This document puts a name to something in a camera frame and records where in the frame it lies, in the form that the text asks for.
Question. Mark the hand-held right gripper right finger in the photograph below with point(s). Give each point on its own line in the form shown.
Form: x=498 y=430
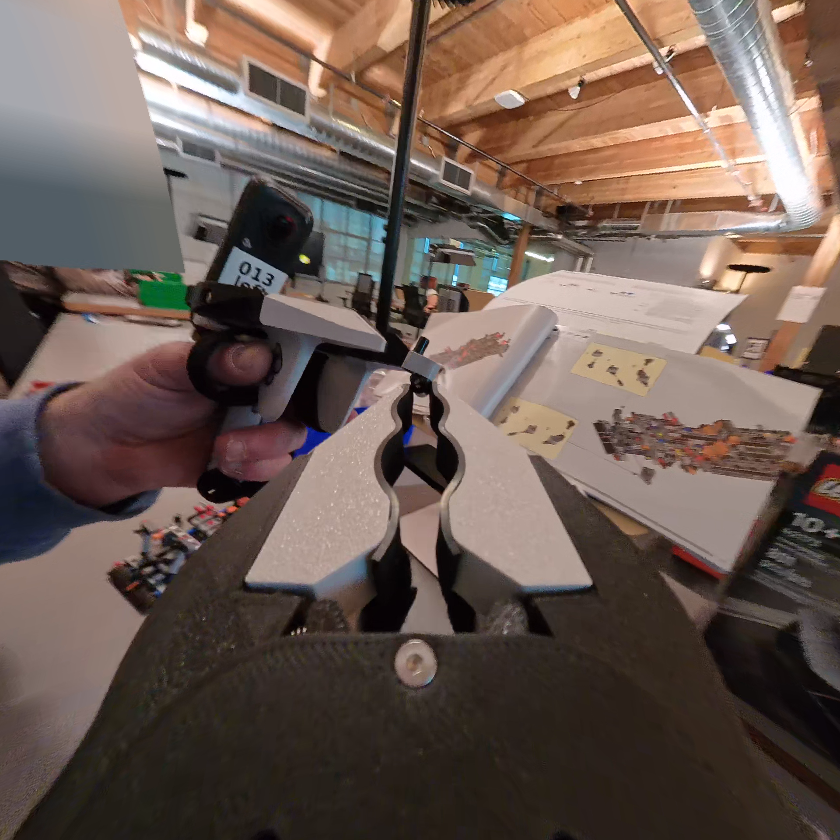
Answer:
x=518 y=525

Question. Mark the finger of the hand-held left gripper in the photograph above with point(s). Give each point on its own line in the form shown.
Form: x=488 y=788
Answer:
x=315 y=321

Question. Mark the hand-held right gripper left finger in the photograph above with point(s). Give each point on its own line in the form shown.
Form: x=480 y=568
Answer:
x=315 y=525

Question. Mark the grey lego connector piece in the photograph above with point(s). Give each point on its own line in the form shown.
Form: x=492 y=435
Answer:
x=420 y=366

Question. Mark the black lego connector piece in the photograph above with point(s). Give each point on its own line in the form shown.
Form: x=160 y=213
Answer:
x=418 y=387

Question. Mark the lego car chassis model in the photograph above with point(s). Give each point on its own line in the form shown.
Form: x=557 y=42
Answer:
x=164 y=558

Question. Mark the person's left forearm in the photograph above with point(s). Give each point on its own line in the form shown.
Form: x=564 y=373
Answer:
x=33 y=485

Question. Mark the dark lego set box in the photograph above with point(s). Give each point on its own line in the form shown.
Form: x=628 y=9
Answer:
x=800 y=558

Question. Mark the person's left hand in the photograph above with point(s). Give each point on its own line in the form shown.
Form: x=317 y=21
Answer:
x=131 y=426

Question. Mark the white air vent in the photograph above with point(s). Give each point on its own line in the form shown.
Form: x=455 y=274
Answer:
x=456 y=175
x=275 y=88

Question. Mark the black pole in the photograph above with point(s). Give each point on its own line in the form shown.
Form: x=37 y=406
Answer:
x=401 y=164

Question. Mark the instruction booklet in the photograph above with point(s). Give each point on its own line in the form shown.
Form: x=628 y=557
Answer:
x=656 y=394

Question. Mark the white ceiling access point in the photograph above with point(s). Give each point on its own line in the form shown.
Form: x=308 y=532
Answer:
x=510 y=98

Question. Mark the track spotlight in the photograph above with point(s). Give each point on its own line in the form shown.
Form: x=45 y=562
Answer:
x=575 y=88

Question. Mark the black wall monitor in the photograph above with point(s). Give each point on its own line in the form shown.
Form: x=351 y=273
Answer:
x=310 y=249

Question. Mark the silver ventilation duct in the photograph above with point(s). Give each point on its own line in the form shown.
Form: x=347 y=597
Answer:
x=367 y=151
x=754 y=98

